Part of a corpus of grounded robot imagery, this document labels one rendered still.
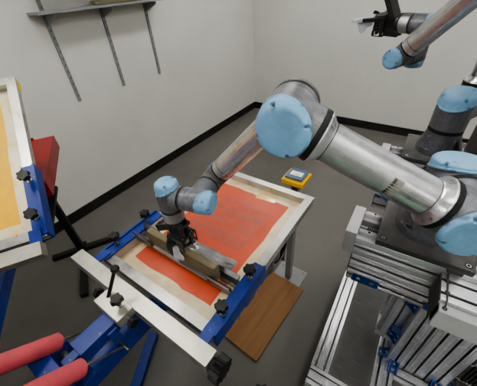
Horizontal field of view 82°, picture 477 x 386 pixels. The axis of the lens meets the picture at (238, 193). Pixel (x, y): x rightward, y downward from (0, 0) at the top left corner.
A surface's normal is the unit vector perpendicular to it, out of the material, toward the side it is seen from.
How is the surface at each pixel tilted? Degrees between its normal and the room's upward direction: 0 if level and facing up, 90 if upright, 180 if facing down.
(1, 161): 32
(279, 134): 87
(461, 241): 93
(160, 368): 0
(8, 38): 90
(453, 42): 90
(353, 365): 0
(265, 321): 0
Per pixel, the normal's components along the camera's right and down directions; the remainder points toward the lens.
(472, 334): -0.53, 0.55
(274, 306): -0.06, -0.79
